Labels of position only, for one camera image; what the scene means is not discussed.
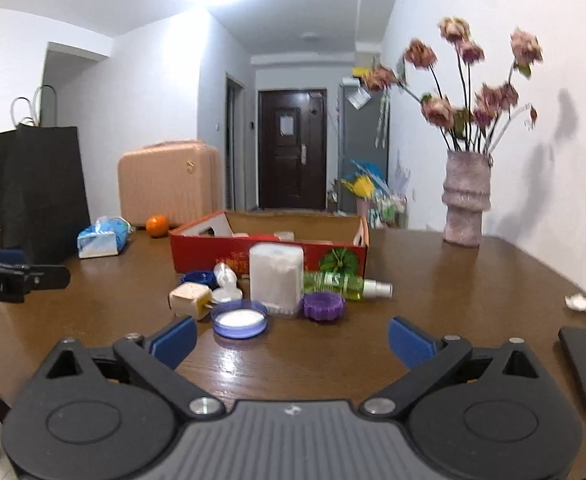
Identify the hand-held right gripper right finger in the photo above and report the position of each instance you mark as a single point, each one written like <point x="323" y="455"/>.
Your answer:
<point x="408" y="342"/>

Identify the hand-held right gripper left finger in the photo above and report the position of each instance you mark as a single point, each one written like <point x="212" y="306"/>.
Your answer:
<point x="175" y="341"/>

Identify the cream cube container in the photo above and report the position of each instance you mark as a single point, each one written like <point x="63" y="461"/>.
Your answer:
<point x="188" y="299"/>

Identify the dark blue round lid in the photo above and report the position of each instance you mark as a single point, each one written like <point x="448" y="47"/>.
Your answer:
<point x="198" y="278"/>

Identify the purple ridged lid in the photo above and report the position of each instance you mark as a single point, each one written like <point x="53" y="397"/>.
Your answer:
<point x="324" y="307"/>

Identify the green spray bottle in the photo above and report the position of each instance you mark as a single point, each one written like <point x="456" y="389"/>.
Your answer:
<point x="338" y="285"/>

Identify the red cardboard box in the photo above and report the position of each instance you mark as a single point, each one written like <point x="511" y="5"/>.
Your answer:
<point x="208" y="255"/>

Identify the clear cotton swab box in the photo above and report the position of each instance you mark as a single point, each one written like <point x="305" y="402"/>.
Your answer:
<point x="275" y="280"/>

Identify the blue tissue pack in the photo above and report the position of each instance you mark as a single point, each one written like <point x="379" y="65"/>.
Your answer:
<point x="100" y="240"/>

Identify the black paper bag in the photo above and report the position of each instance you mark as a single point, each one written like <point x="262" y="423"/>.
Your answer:
<point x="38" y="195"/>

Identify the orange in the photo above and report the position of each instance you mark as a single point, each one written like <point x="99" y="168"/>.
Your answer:
<point x="157" y="226"/>

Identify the pink bucket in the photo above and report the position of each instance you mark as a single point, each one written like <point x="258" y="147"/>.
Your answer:
<point x="362" y="206"/>

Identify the pink hard-shell suitcase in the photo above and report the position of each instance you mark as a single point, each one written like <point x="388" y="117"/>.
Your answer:
<point x="168" y="185"/>

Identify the pink textured vase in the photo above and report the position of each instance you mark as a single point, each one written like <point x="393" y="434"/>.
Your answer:
<point x="465" y="200"/>

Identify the blue and yellow plastic toys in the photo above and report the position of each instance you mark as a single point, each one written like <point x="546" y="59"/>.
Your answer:
<point x="365" y="182"/>

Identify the grey refrigerator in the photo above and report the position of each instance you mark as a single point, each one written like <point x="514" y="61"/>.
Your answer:
<point x="363" y="135"/>

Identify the dark wooden door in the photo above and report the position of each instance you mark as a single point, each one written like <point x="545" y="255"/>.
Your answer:
<point x="293" y="160"/>

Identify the dried pink flowers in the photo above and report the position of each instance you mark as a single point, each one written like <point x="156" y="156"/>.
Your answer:
<point x="438" y="110"/>

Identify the paper sheet on refrigerator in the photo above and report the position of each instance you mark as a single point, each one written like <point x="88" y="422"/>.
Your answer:
<point x="358" y="96"/>

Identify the yellow and black box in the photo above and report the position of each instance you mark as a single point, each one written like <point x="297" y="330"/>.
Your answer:
<point x="360" y="71"/>

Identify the interior doorway frame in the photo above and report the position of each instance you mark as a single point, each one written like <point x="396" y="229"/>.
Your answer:
<point x="233" y="150"/>

